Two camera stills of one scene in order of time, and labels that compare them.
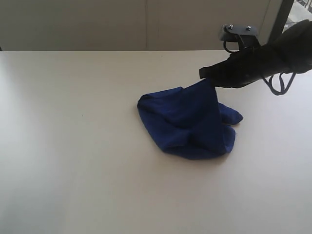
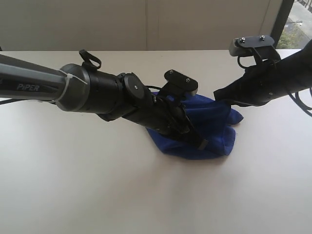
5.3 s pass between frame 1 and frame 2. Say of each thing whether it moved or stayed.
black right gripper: moved
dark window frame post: stayed
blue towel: stayed
